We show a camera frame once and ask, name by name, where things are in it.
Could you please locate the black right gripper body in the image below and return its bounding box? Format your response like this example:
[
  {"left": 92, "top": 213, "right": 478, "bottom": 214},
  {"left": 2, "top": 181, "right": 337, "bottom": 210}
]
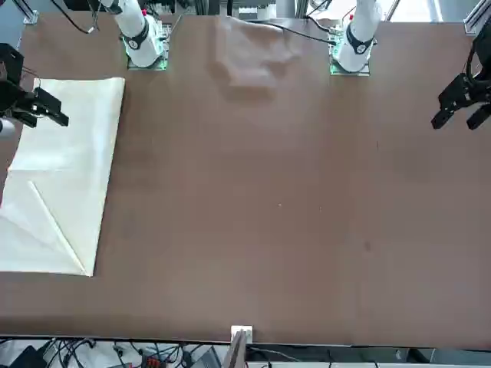
[{"left": 0, "top": 43, "right": 25, "bottom": 97}]

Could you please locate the cream tablecloth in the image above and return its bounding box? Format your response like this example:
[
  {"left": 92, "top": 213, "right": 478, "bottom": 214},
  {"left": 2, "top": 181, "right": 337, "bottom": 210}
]
[{"left": 0, "top": 76, "right": 127, "bottom": 278}]

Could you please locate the black power adapter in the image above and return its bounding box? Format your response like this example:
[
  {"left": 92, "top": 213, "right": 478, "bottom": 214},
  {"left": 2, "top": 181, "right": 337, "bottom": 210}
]
[{"left": 6, "top": 344, "right": 49, "bottom": 368}]

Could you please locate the grey metal box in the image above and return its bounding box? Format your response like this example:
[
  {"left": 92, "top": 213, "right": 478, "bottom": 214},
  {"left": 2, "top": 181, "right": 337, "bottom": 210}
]
[{"left": 187, "top": 344, "right": 222, "bottom": 368}]

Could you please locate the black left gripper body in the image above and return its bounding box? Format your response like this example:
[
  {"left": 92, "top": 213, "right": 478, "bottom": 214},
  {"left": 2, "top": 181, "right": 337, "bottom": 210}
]
[{"left": 466, "top": 25, "right": 491, "bottom": 103}]

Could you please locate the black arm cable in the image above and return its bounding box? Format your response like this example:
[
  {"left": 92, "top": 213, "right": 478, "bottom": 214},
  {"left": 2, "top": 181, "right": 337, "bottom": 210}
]
[
  {"left": 87, "top": 0, "right": 101, "bottom": 34},
  {"left": 57, "top": 0, "right": 97, "bottom": 35}
]

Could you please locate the grey power strip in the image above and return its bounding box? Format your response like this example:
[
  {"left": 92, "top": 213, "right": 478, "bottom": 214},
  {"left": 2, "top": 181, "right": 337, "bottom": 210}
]
[{"left": 226, "top": 0, "right": 278, "bottom": 20}]

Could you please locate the aluminium frame post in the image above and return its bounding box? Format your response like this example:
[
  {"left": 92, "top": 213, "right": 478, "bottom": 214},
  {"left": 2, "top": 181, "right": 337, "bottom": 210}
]
[
  {"left": 222, "top": 324, "right": 255, "bottom": 368},
  {"left": 463, "top": 0, "right": 487, "bottom": 35},
  {"left": 22, "top": 0, "right": 40, "bottom": 25}
]

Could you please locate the white side bench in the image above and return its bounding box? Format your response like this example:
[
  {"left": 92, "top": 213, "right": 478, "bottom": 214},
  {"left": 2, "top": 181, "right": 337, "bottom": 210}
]
[{"left": 0, "top": 337, "right": 491, "bottom": 368}]

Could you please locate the black table cable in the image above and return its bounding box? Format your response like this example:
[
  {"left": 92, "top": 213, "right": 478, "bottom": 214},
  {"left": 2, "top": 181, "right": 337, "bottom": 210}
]
[
  {"left": 305, "top": 15, "right": 334, "bottom": 34},
  {"left": 241, "top": 21, "right": 338, "bottom": 47}
]

